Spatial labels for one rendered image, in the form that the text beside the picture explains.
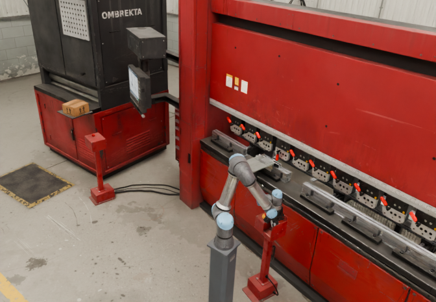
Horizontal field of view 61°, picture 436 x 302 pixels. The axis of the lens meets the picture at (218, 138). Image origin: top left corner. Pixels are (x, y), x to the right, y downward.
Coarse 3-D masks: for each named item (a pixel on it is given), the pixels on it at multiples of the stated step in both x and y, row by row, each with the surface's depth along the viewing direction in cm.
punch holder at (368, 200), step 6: (360, 186) 262; (366, 186) 258; (372, 186) 254; (366, 192) 260; (372, 192) 256; (378, 192) 252; (360, 198) 264; (366, 198) 261; (372, 198) 257; (378, 198) 255; (366, 204) 262; (372, 204) 258; (378, 204) 260
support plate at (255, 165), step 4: (260, 156) 340; (248, 160) 331; (252, 160) 332; (256, 160) 332; (252, 164) 326; (256, 164) 326; (260, 164) 326; (264, 164) 326; (268, 164) 327; (272, 164) 329; (252, 168) 320; (256, 168) 320; (260, 168) 320; (252, 172) 315
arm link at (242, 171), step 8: (240, 168) 244; (248, 168) 245; (240, 176) 244; (248, 176) 243; (248, 184) 245; (256, 184) 249; (256, 192) 250; (256, 200) 257; (264, 200) 255; (264, 208) 259; (272, 208) 260; (272, 216) 261
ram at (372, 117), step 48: (240, 48) 324; (288, 48) 282; (240, 96) 340; (288, 96) 294; (336, 96) 259; (384, 96) 232; (432, 96) 210; (336, 144) 270; (384, 144) 240; (432, 144) 216; (432, 192) 223
